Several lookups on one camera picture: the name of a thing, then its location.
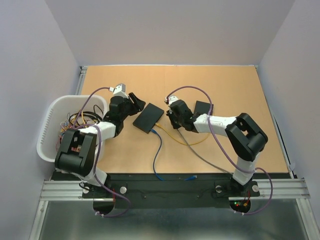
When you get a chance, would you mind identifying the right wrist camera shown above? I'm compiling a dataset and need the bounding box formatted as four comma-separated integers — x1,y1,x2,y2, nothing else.
164,95,179,106

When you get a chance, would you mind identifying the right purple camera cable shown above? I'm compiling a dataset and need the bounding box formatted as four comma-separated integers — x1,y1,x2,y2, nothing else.
166,85,274,216

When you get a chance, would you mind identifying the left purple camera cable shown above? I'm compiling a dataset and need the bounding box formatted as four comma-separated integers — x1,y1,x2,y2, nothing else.
74,85,133,218

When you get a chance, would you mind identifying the grey ethernet cable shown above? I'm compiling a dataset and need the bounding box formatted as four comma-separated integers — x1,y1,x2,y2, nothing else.
174,128,237,175

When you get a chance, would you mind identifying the blue ethernet cable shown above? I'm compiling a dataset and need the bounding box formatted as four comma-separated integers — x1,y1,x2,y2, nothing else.
151,128,198,182

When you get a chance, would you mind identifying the yellow ethernet cable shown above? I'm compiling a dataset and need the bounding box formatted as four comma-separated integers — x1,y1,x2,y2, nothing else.
154,122,212,146

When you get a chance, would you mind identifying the purple camera cable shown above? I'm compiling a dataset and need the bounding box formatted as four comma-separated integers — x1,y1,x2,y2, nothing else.
166,85,274,216
74,85,133,218

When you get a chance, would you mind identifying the aluminium frame rail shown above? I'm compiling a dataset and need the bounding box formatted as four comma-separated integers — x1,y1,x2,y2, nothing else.
37,65,309,240

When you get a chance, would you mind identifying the white plastic bin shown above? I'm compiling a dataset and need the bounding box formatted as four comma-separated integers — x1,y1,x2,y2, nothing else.
36,95,109,163

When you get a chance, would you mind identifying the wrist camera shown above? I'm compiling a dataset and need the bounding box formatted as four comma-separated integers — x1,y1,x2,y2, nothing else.
108,83,129,99
164,95,179,106

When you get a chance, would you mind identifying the black network switch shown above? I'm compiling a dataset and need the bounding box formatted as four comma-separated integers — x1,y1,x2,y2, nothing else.
194,100,214,116
132,103,164,134

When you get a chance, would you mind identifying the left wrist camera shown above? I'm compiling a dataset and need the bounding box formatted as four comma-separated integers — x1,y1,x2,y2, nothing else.
108,83,129,99

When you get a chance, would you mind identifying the tangled wire bundle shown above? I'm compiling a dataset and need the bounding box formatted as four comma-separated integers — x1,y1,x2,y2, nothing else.
58,103,105,141

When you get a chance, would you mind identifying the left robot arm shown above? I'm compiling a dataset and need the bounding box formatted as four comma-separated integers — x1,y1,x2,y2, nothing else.
54,92,146,197

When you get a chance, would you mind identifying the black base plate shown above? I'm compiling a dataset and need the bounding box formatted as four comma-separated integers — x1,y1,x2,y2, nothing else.
48,172,261,210

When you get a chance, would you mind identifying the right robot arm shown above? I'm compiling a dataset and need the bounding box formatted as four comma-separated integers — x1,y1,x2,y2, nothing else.
165,96,268,195

